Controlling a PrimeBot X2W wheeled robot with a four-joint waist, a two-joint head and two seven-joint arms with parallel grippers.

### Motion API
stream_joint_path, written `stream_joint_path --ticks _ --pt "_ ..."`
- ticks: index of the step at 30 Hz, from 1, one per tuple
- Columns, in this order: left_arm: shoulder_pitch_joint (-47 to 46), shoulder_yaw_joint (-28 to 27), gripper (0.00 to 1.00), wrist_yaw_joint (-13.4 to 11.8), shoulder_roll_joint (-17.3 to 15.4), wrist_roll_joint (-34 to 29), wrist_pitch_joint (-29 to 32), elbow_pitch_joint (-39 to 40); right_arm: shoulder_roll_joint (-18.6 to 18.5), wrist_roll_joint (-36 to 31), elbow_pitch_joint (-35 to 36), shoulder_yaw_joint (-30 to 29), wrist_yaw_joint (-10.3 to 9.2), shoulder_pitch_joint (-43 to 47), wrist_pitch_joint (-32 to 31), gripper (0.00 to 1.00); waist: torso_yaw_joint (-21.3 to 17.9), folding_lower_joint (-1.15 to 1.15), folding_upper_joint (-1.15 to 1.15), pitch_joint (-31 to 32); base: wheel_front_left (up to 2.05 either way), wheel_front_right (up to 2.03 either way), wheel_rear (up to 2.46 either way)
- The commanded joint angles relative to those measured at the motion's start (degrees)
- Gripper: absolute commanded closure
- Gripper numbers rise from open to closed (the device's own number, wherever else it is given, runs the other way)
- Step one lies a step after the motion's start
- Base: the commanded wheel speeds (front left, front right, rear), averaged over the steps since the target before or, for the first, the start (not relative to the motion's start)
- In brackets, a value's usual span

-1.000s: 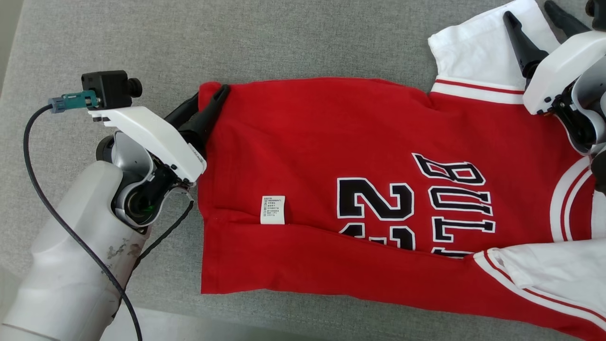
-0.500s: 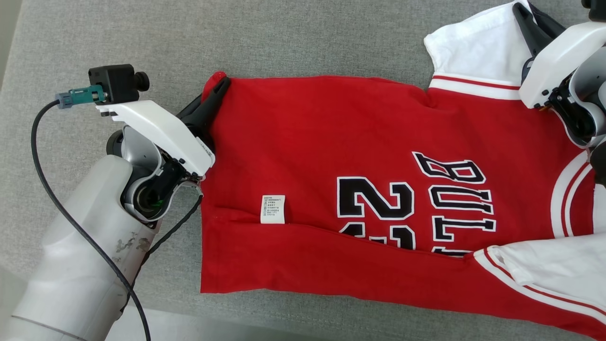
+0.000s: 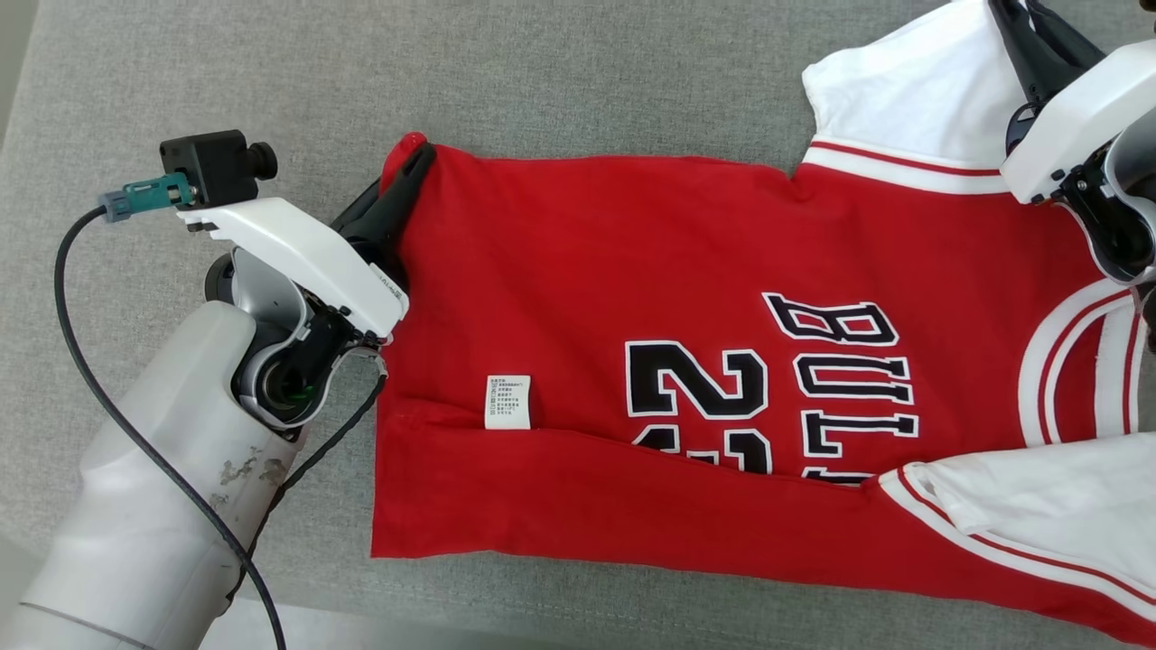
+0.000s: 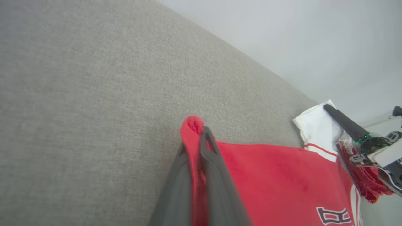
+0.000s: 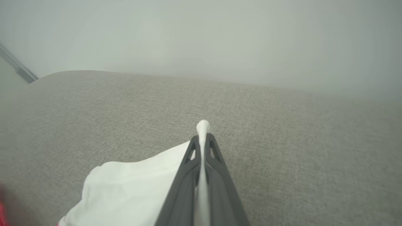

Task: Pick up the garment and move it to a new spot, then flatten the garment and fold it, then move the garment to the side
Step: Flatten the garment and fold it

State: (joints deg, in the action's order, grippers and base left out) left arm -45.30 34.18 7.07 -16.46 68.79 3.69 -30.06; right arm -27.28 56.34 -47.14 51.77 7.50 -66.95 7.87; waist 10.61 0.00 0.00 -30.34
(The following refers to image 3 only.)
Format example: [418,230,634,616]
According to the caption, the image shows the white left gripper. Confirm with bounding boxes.
[176,144,438,345]

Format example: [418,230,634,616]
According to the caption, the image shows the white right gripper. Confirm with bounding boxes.
[988,0,1156,205]

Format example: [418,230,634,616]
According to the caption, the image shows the red basketball jersey white sleeves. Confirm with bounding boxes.
[369,0,1156,647]

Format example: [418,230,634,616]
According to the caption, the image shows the grey fabric sofa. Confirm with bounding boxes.
[0,0,1156,650]

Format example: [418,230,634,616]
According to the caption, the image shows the teal left camera connector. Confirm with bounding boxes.
[98,172,197,223]

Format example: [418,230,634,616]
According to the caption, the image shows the thin black left gripper cable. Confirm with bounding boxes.
[224,355,390,601]

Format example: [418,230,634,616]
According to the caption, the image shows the black left camera cable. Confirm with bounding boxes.
[53,205,289,650]

